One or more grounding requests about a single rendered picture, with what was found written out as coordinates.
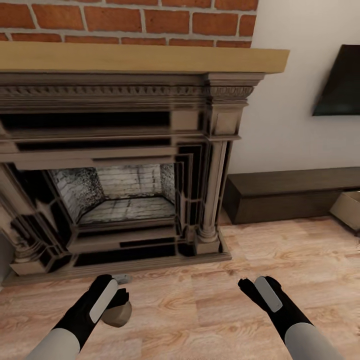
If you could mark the cabinet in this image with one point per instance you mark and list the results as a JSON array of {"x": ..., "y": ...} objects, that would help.
[{"x": 294, "y": 194}]

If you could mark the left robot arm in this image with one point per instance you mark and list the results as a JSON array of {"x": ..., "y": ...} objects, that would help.
[{"x": 69, "y": 336}]

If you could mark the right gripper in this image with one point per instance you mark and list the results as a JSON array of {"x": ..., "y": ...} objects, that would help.
[{"x": 247, "y": 287}]

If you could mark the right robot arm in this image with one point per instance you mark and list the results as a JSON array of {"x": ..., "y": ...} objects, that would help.
[{"x": 301, "y": 338}]

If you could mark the pillar candle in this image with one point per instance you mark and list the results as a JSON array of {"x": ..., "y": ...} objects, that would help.
[{"x": 117, "y": 316}]

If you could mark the wall mounted tv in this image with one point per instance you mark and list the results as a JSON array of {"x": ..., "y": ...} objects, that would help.
[{"x": 341, "y": 92}]

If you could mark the wood fireplace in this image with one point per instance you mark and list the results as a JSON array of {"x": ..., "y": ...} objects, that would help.
[{"x": 110, "y": 173}]

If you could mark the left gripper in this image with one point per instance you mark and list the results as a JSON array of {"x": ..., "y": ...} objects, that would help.
[{"x": 119, "y": 299}]

